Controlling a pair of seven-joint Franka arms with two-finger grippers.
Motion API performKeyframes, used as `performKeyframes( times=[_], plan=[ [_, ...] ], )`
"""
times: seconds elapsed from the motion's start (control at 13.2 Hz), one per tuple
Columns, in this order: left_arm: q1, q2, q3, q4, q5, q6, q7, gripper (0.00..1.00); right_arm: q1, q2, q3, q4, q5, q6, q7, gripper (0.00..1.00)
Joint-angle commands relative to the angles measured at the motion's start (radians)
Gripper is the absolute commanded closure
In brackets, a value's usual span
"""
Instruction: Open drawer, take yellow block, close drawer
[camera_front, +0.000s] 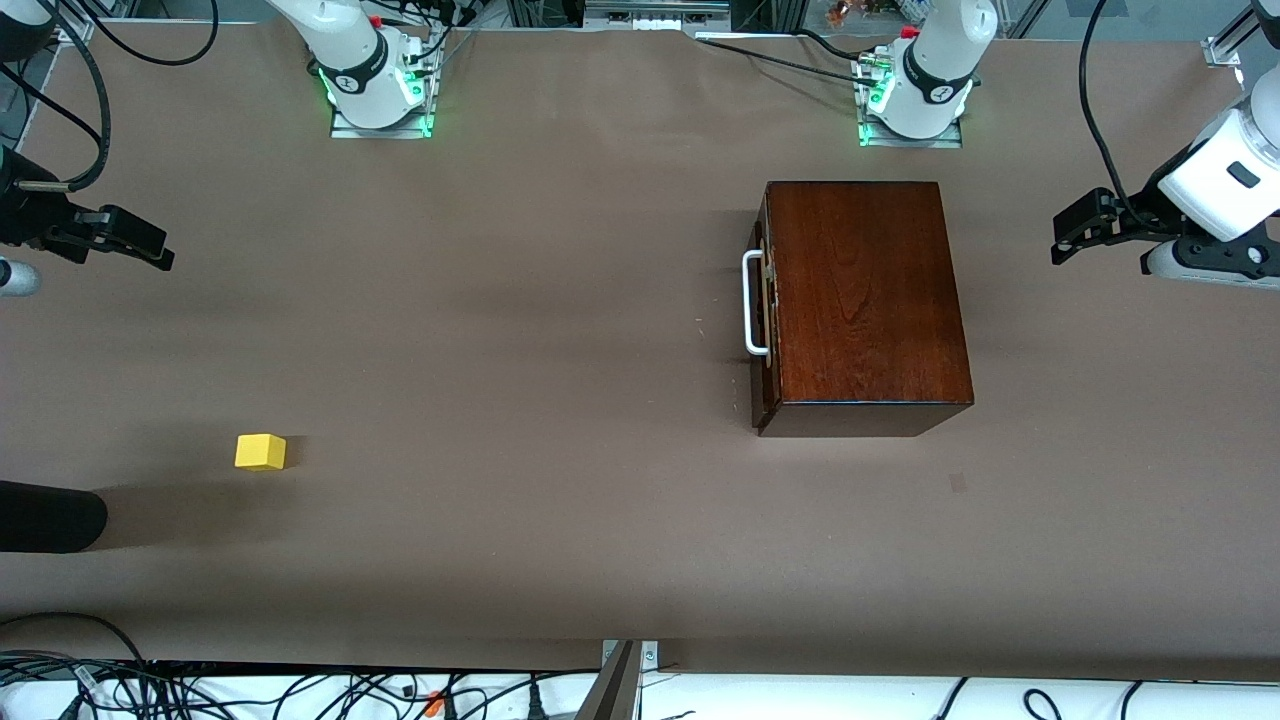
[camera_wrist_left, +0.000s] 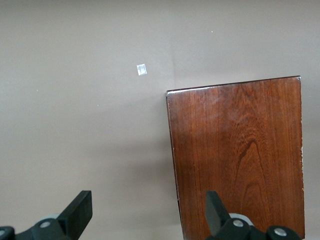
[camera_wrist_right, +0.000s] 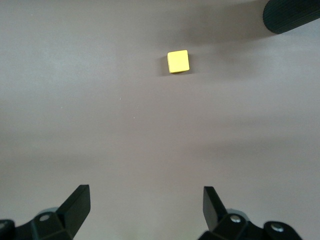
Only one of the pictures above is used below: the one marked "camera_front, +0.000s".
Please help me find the yellow block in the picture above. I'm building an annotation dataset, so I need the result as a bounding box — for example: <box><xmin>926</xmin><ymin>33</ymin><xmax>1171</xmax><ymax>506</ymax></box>
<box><xmin>233</xmin><ymin>432</ymin><xmax>289</xmax><ymax>473</ymax></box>

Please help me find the dark brown wooden cabinet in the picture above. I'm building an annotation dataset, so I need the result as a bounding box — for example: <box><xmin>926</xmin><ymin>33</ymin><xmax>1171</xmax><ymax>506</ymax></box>
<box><xmin>752</xmin><ymin>180</ymin><xmax>976</xmax><ymax>438</ymax></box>

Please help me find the aluminium profile bar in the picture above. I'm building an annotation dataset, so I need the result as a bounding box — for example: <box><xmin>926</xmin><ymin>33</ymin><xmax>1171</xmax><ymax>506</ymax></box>
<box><xmin>1214</xmin><ymin>0</ymin><xmax>1280</xmax><ymax>57</ymax></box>

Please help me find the black rounded object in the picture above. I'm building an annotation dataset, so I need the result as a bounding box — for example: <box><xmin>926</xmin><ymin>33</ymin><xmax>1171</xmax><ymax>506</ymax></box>
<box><xmin>0</xmin><ymin>479</ymin><xmax>109</xmax><ymax>554</ymax></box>

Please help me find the dark slanted beam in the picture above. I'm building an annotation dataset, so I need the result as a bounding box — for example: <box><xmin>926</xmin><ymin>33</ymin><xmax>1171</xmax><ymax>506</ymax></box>
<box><xmin>574</xmin><ymin>640</ymin><xmax>642</xmax><ymax>720</ymax></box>

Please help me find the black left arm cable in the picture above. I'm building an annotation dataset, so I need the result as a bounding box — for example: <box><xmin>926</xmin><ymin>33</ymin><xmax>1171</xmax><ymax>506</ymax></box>
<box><xmin>1078</xmin><ymin>0</ymin><xmax>1163</xmax><ymax>233</ymax></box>

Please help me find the thin black looping cable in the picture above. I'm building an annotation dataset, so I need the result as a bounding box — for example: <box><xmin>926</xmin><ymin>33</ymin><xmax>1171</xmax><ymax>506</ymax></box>
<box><xmin>78</xmin><ymin>0</ymin><xmax>221</xmax><ymax>69</ymax></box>

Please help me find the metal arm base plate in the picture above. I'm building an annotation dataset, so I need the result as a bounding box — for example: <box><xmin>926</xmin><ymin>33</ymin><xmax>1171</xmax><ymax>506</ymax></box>
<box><xmin>856</xmin><ymin>120</ymin><xmax>965</xmax><ymax>151</ymax></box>
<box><xmin>329</xmin><ymin>105</ymin><xmax>435</xmax><ymax>141</ymax></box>

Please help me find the black cable along table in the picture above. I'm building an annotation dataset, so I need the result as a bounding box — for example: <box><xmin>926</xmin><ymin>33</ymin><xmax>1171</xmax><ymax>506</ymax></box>
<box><xmin>695</xmin><ymin>27</ymin><xmax>883</xmax><ymax>87</ymax></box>

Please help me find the black arcing cable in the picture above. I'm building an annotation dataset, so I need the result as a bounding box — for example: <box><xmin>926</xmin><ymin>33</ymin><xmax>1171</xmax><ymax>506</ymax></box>
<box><xmin>0</xmin><ymin>611</ymin><xmax>153</xmax><ymax>667</ymax></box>

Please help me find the tangled black cable bundle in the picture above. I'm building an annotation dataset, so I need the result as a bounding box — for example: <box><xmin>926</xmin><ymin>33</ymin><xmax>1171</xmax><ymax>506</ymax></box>
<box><xmin>0</xmin><ymin>652</ymin><xmax>603</xmax><ymax>720</ymax></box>

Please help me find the metal table edge bracket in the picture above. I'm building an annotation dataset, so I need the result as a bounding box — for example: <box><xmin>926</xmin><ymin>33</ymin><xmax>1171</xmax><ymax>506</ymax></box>
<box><xmin>600</xmin><ymin>639</ymin><xmax>662</xmax><ymax>720</ymax></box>

